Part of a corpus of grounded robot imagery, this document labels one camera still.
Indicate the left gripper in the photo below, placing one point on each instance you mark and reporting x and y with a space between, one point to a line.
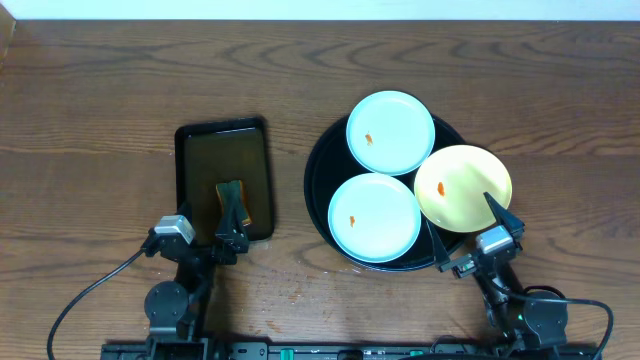
209 251

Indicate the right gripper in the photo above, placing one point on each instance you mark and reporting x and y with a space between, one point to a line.
444 261

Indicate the green orange sponge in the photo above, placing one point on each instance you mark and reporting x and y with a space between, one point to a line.
230 191

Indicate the yellow plate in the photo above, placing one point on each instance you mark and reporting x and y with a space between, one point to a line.
450 186

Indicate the light blue plate bottom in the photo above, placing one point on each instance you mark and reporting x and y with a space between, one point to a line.
374 218

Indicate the light blue plate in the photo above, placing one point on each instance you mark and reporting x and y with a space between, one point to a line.
390 132
374 218

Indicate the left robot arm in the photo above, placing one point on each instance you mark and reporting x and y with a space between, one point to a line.
176 308

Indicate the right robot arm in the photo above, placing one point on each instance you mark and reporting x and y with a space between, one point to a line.
531 319

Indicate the black rectangular water tray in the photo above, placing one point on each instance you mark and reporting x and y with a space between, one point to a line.
212 153

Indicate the round black tray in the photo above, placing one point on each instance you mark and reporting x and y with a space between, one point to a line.
331 163

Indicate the light blue plate top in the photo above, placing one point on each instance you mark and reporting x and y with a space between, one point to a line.
390 132

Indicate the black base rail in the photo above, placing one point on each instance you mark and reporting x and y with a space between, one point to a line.
262 351

